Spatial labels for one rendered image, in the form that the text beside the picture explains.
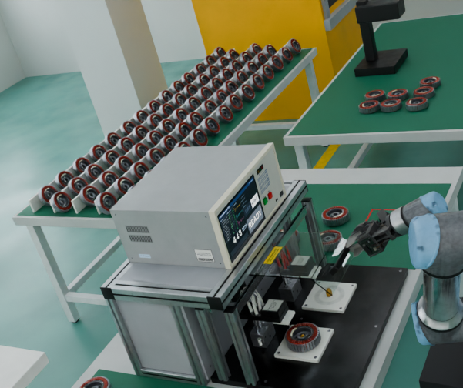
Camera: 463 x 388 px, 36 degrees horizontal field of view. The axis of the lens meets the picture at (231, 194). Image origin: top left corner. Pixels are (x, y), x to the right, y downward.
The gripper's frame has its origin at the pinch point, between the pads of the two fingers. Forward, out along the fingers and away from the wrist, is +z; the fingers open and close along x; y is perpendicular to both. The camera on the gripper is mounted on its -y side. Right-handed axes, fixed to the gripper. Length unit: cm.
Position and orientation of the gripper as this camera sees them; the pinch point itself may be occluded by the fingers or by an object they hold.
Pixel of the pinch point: (348, 245)
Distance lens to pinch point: 225.8
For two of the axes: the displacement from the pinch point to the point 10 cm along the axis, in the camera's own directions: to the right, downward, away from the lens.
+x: 6.5, 7.5, 1.3
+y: -4.3, 5.1, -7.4
